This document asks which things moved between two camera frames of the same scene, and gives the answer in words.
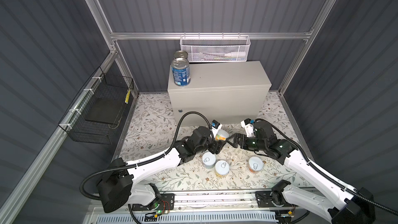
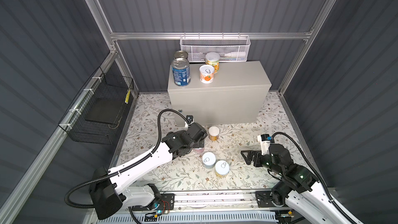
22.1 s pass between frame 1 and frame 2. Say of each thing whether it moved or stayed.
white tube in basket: stayed
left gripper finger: moved
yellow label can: stayed
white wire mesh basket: stayed
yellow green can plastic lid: moved
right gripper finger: moved
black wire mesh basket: stayed
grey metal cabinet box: stayed
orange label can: moved
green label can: stayed
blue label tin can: stayed
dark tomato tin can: stayed
